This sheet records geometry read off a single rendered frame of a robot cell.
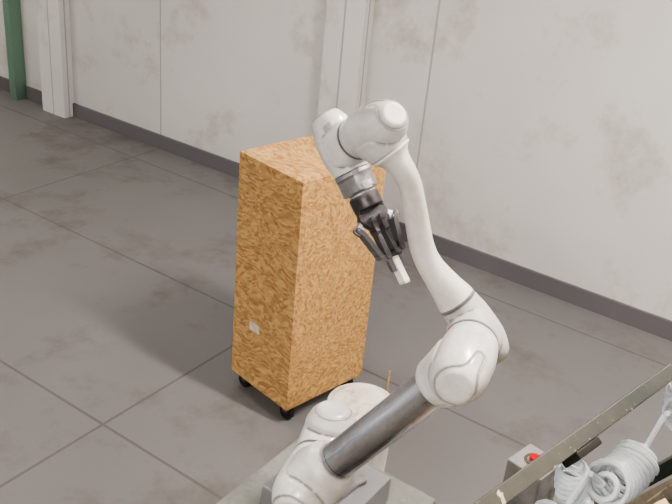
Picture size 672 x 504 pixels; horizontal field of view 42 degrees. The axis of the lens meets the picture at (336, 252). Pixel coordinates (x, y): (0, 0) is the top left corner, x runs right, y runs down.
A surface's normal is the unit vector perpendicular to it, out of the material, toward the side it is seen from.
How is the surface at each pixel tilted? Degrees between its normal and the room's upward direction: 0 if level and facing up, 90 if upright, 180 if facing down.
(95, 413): 0
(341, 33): 90
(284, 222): 90
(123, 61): 90
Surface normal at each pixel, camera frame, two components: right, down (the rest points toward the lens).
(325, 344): 0.68, 0.38
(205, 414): 0.08, -0.89
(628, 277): -0.58, 0.33
